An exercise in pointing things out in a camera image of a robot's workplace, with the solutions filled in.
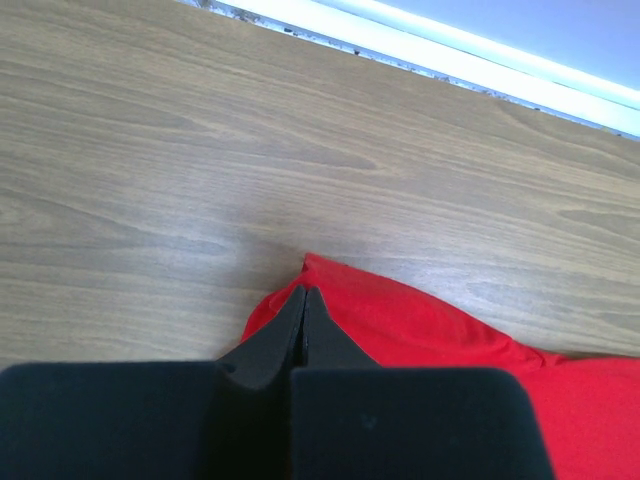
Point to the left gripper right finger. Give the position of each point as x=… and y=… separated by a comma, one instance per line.
x=353, y=419

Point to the red t-shirt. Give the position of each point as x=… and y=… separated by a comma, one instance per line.
x=588, y=409

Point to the aluminium rail frame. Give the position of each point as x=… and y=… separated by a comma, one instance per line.
x=574, y=59

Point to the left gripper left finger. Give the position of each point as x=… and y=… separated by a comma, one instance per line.
x=218, y=419

